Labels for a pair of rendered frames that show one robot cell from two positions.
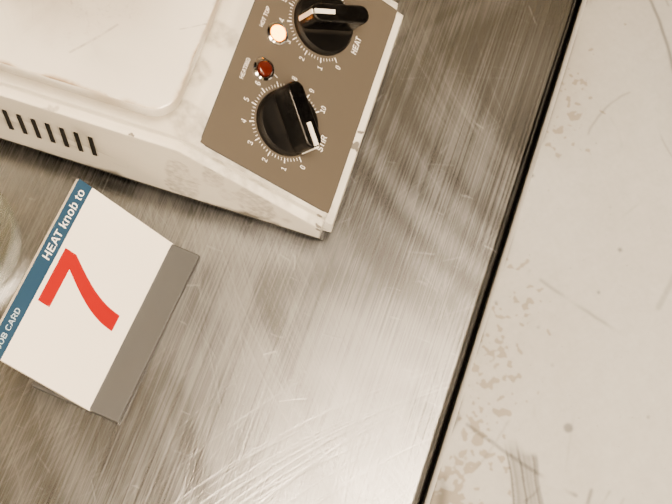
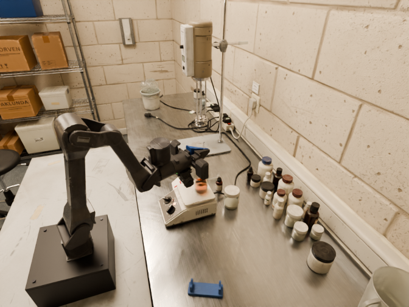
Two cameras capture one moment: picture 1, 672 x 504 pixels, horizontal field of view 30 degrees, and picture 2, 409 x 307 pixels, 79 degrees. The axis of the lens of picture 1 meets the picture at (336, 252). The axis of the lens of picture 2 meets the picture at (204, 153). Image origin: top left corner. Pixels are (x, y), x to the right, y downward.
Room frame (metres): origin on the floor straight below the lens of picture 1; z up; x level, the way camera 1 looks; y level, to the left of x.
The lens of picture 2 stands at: (0.94, -0.17, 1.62)
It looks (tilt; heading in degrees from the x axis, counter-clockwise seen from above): 33 degrees down; 152
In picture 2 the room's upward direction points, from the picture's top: straight up
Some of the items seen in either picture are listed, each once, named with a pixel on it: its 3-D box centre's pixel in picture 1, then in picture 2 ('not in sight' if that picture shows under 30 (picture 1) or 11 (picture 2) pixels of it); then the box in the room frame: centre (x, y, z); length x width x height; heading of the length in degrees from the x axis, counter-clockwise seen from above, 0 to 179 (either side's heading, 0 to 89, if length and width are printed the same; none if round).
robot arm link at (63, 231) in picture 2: not in sight; (72, 226); (0.38, -0.27, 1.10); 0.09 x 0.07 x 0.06; 11
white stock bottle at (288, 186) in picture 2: not in sight; (285, 187); (0.42, 0.48, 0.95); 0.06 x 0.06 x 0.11
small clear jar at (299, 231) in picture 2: not in sight; (299, 231); (0.59, 0.39, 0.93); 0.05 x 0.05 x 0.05
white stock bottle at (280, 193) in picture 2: not in sight; (279, 199); (0.45, 0.42, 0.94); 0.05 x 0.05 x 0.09
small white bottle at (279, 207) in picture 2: not in sight; (279, 208); (0.48, 0.38, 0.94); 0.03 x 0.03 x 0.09
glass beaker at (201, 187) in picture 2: not in sight; (201, 183); (0.31, 0.15, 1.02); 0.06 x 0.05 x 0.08; 64
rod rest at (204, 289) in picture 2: not in sight; (205, 287); (0.60, 0.01, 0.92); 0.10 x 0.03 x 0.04; 57
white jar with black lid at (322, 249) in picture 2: not in sight; (321, 257); (0.70, 0.36, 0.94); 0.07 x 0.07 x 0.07
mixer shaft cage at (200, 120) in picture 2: not in sight; (201, 100); (-0.10, 0.36, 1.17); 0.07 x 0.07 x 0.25
